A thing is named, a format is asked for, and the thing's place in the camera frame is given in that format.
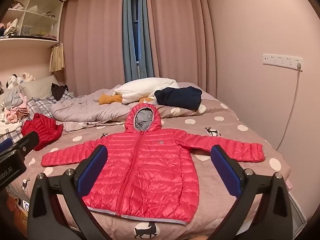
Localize blue grey sheer curtain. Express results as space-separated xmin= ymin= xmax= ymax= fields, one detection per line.
xmin=123 ymin=0 xmax=155 ymax=82

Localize white wall shelf unit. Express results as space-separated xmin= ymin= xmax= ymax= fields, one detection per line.
xmin=1 ymin=0 xmax=63 ymax=49

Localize dark navy folded garment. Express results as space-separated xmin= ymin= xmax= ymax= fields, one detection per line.
xmin=154 ymin=86 xmax=202 ymax=111

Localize beige pleated lamp shade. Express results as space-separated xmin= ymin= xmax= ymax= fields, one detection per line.
xmin=49 ymin=43 xmax=65 ymax=72

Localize white goose plush toy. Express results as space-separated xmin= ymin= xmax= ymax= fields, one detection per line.
xmin=98 ymin=77 xmax=179 ymax=105

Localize pile of pink clothes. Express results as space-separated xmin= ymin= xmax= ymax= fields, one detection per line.
xmin=1 ymin=86 xmax=30 ymax=125

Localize plaid pillow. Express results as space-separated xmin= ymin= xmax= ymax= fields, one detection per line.
xmin=0 ymin=89 xmax=75 ymax=143

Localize beige pillow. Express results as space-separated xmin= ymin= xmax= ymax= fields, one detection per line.
xmin=20 ymin=75 xmax=59 ymax=100

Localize plush toys on headboard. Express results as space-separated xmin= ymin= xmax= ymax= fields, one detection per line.
xmin=6 ymin=73 xmax=35 ymax=89

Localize small black garment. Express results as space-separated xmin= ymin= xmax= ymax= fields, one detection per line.
xmin=51 ymin=83 xmax=68 ymax=101

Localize brown polka dot duvet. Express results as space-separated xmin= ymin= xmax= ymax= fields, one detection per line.
xmin=10 ymin=100 xmax=291 ymax=239

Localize folded red down jacket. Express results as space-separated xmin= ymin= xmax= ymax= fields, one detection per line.
xmin=21 ymin=113 xmax=63 ymax=151

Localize white power cable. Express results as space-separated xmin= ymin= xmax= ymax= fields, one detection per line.
xmin=275 ymin=63 xmax=302 ymax=151

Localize pink hooded down jacket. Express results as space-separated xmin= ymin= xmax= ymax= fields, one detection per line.
xmin=41 ymin=103 xmax=265 ymax=225

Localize pink curtains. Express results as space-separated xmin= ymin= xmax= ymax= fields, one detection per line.
xmin=60 ymin=0 xmax=216 ymax=95

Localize white wall socket strip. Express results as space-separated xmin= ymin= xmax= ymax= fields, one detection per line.
xmin=263 ymin=54 xmax=303 ymax=70

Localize grey crumpled quilt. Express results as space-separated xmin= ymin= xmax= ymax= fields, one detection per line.
xmin=50 ymin=88 xmax=135 ymax=123

